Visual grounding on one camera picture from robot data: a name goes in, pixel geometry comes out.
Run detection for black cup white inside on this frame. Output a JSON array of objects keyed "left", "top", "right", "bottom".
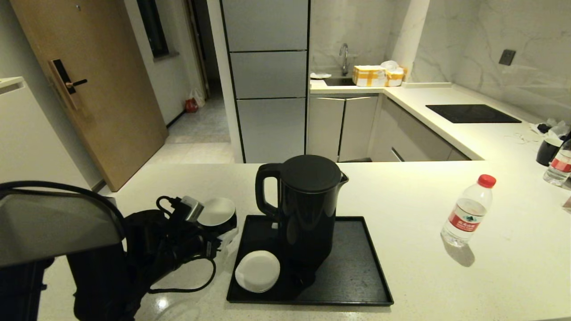
[{"left": 198, "top": 198, "right": 238, "bottom": 235}]

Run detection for black electric kettle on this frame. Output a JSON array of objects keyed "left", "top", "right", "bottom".
[{"left": 256, "top": 155, "right": 349, "bottom": 271}]

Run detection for clear plastic water bottle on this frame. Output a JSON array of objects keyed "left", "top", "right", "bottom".
[
  {"left": 543, "top": 138, "right": 571, "bottom": 186},
  {"left": 441, "top": 174, "right": 497, "bottom": 248}
]

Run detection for white round saucer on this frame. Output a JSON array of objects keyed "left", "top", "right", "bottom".
[{"left": 235, "top": 250, "right": 281, "bottom": 293}]

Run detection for black rectangular serving tray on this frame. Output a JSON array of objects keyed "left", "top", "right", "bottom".
[{"left": 227, "top": 215, "right": 394, "bottom": 306}]

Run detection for grey sink base cabinet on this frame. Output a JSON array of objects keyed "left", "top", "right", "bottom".
[{"left": 308, "top": 94, "right": 380, "bottom": 163}]

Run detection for tall grey panel cabinet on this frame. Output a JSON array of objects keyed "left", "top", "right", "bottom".
[{"left": 220, "top": 0, "right": 310, "bottom": 164}]

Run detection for brown wooden door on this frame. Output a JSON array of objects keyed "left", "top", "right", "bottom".
[{"left": 10, "top": 0, "right": 169, "bottom": 192}]

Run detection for grey counter drawer cabinet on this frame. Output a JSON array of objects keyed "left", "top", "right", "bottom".
[{"left": 370, "top": 97, "right": 471, "bottom": 162}]

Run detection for chrome kitchen faucet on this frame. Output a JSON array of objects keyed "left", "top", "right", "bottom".
[{"left": 339, "top": 43, "right": 350, "bottom": 77}]

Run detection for large yellow-taped cardboard box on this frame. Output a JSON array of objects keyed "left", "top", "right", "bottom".
[{"left": 352, "top": 66, "right": 387, "bottom": 87}]

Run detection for dark window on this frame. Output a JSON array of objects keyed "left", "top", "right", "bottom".
[{"left": 137, "top": 0, "right": 171, "bottom": 60}]

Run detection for small yellow-taped cardboard box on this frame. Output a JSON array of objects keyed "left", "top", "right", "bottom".
[{"left": 385, "top": 68, "right": 407, "bottom": 87}]

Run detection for black induction cooktop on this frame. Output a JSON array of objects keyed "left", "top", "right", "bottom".
[{"left": 426, "top": 104, "right": 522, "bottom": 124}]

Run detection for black mug white rim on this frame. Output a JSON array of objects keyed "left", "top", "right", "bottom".
[{"left": 536, "top": 137, "right": 563, "bottom": 167}]

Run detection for crumpled clear wrappers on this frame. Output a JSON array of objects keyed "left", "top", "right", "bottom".
[{"left": 530, "top": 119, "right": 571, "bottom": 140}]

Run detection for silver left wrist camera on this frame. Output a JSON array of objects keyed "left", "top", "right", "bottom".
[{"left": 178, "top": 195, "right": 205, "bottom": 222}]

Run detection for black left camera cable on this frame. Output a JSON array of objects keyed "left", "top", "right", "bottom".
[{"left": 149, "top": 195, "right": 218, "bottom": 295}]

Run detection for black door lock handle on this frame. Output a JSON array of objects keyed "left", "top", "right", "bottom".
[{"left": 48, "top": 59, "right": 89, "bottom": 111}]

